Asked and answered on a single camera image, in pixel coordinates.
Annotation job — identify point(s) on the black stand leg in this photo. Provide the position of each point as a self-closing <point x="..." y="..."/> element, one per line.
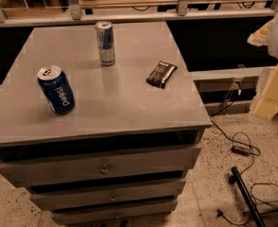
<point x="247" y="197"/>

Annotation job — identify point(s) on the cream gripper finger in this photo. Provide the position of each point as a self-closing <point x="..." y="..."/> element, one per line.
<point x="260" y="36"/>
<point x="265" y="102"/>

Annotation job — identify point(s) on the grey metal railing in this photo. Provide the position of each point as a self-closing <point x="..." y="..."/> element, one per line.
<point x="121" y="11"/>

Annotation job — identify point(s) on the blue pepsi can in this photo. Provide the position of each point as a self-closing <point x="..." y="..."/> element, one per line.
<point x="56" y="88"/>

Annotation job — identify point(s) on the silver red bull can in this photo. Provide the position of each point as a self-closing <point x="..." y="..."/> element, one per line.
<point x="105" y="42"/>

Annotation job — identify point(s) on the grey drawer cabinet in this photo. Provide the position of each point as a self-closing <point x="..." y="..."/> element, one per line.
<point x="115" y="108"/>

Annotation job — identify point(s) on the bottom grey drawer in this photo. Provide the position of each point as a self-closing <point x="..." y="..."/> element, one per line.
<point x="115" y="212"/>

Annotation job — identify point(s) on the middle grey drawer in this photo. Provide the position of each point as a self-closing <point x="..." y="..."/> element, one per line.
<point x="105" y="194"/>

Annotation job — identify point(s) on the black rxbar chocolate bar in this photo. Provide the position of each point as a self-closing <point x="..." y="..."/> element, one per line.
<point x="160" y="74"/>

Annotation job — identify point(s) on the black power adapter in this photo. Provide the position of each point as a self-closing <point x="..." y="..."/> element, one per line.
<point x="240" y="150"/>

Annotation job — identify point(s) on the top grey drawer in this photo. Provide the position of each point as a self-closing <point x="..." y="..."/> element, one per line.
<point x="101" y="165"/>

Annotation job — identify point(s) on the grey drawer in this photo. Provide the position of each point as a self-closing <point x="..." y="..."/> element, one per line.
<point x="101" y="165"/>
<point x="115" y="212"/>
<point x="105" y="194"/>

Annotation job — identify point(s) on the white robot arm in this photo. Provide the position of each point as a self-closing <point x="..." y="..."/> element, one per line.
<point x="273" y="39"/>

